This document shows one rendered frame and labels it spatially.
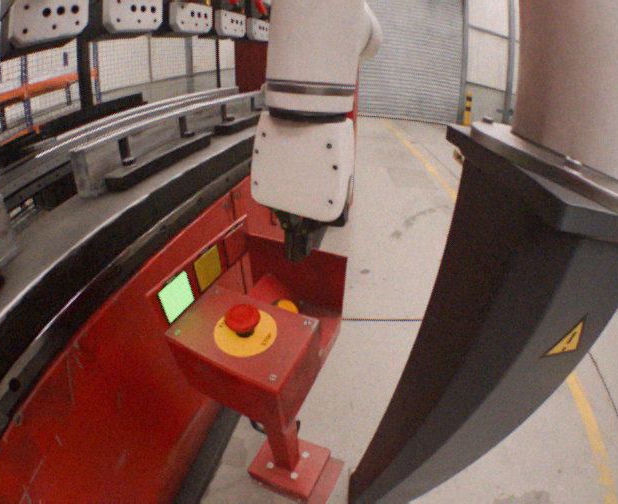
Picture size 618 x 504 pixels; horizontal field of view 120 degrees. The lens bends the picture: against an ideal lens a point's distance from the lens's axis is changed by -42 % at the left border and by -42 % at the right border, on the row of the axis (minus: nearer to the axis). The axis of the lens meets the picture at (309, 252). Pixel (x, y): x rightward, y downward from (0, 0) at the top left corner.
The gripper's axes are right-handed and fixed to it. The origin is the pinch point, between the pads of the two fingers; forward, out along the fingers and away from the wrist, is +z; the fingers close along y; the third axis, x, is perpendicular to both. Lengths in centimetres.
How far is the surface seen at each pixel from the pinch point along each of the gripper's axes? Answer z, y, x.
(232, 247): 4.3, -9.9, 0.1
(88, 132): -7, -68, 10
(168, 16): -33, -46, 22
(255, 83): -4, -111, 158
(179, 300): 4.9, -9.8, -11.3
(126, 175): -2.6, -33.4, 0.1
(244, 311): 3.7, -1.5, -9.5
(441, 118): 67, 23, 774
